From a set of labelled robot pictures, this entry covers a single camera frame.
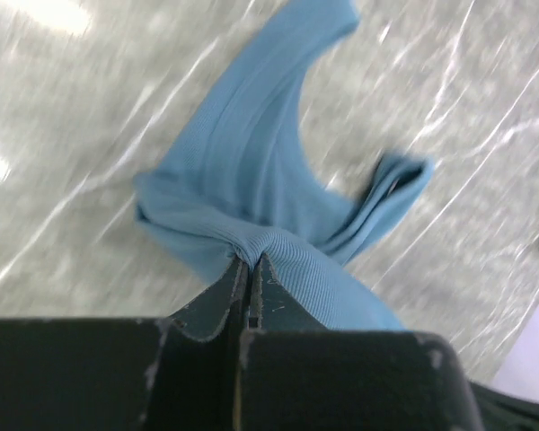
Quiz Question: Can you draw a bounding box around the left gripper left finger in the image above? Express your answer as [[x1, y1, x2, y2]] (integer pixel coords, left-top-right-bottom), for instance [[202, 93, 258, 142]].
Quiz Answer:
[[0, 260, 248, 430]]

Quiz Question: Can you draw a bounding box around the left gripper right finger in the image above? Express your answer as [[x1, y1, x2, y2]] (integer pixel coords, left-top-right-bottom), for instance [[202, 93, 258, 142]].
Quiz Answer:
[[240, 258, 483, 430]]

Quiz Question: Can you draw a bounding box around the teal tank top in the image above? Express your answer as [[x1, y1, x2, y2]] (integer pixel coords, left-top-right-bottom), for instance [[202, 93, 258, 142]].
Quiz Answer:
[[134, 1, 433, 330]]

